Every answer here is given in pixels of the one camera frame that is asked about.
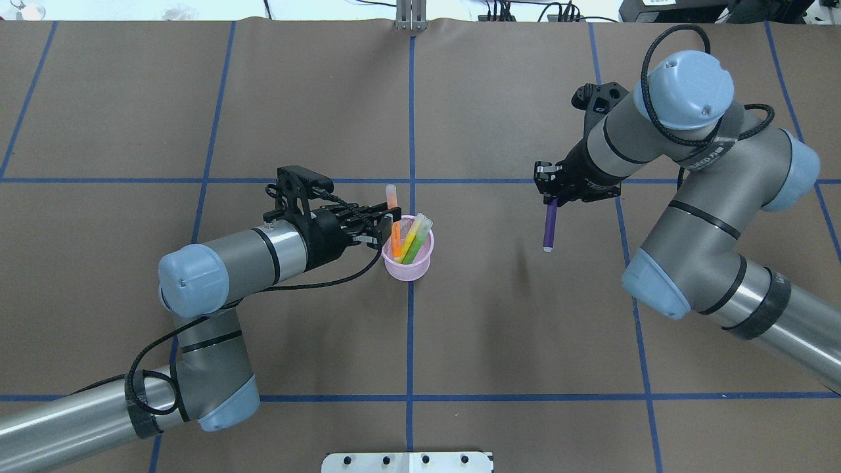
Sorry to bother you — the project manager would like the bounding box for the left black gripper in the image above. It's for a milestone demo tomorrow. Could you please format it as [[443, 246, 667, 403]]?
[[302, 204, 403, 270]]

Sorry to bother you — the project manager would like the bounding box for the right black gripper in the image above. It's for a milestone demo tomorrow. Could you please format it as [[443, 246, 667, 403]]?
[[534, 140, 622, 207]]

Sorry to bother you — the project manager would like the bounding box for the purple marker pen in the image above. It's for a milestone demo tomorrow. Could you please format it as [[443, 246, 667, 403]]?
[[543, 198, 558, 254]]

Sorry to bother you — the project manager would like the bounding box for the orange marker pen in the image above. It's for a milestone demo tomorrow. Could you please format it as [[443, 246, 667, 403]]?
[[386, 185, 402, 261]]

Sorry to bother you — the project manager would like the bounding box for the yellow marker pen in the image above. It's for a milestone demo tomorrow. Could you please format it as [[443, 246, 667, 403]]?
[[397, 213, 426, 264]]

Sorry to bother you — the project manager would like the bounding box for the green marker pen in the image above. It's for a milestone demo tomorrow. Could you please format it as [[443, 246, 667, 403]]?
[[401, 218, 433, 265]]

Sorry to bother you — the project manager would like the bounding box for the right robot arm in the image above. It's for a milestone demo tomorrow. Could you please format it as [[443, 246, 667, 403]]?
[[534, 50, 839, 392]]

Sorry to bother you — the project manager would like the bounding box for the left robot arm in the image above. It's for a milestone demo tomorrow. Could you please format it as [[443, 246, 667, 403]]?
[[1, 197, 401, 472]]

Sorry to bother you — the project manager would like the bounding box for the pink mesh pen holder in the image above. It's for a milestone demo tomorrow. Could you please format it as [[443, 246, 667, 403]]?
[[381, 215, 435, 282]]

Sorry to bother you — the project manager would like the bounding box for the black computer box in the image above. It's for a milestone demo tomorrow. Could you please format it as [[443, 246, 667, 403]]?
[[618, 1, 814, 24]]

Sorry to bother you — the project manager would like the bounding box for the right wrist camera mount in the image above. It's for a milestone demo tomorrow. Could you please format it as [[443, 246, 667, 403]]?
[[570, 83, 629, 136]]

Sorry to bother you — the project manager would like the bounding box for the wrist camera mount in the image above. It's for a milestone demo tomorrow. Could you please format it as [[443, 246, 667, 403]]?
[[262, 166, 334, 225], [570, 83, 629, 136]]

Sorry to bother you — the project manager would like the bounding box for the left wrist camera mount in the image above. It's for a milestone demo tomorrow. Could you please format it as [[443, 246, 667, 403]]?
[[262, 166, 334, 225]]

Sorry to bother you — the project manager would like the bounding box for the aluminium frame post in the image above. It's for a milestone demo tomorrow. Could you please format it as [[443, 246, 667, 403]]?
[[394, 0, 428, 32]]

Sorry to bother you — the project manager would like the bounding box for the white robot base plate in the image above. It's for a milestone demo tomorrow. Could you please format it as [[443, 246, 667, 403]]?
[[321, 451, 495, 472]]

